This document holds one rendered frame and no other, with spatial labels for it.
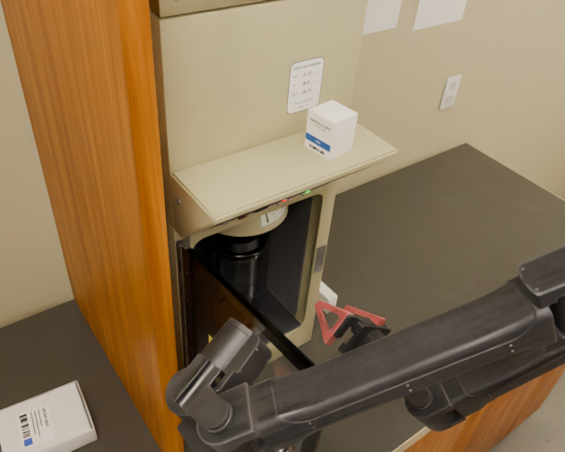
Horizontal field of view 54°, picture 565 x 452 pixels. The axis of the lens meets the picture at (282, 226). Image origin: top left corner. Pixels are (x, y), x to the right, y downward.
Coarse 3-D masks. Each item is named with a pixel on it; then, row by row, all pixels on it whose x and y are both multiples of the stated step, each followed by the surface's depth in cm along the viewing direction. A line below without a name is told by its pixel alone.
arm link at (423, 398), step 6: (420, 390) 82; (426, 390) 82; (408, 396) 83; (414, 396) 82; (420, 396) 82; (426, 396) 81; (432, 396) 82; (414, 402) 82; (420, 402) 81; (426, 402) 81; (432, 402) 81; (420, 408) 81; (426, 408) 81
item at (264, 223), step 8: (280, 208) 97; (264, 216) 94; (272, 216) 95; (280, 216) 97; (240, 224) 93; (248, 224) 93; (256, 224) 94; (264, 224) 94; (272, 224) 95; (224, 232) 93; (232, 232) 93; (240, 232) 93; (248, 232) 93; (256, 232) 94; (264, 232) 95
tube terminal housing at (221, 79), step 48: (288, 0) 69; (336, 0) 74; (192, 48) 65; (240, 48) 69; (288, 48) 73; (336, 48) 79; (192, 96) 68; (240, 96) 73; (336, 96) 84; (192, 144) 73; (240, 144) 78; (192, 240) 83; (288, 336) 118
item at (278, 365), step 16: (192, 256) 79; (192, 272) 81; (208, 272) 77; (192, 288) 83; (208, 288) 79; (224, 288) 74; (192, 304) 86; (208, 304) 81; (224, 304) 76; (240, 304) 72; (192, 320) 89; (208, 320) 83; (224, 320) 79; (240, 320) 74; (256, 320) 71; (208, 336) 86; (272, 336) 69; (272, 352) 71; (288, 352) 67; (272, 368) 73; (288, 368) 69; (304, 368) 66; (320, 432) 70; (304, 448) 74
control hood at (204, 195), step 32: (224, 160) 76; (256, 160) 77; (288, 160) 77; (320, 160) 78; (352, 160) 79; (384, 160) 81; (192, 192) 70; (224, 192) 71; (256, 192) 71; (288, 192) 72; (192, 224) 73
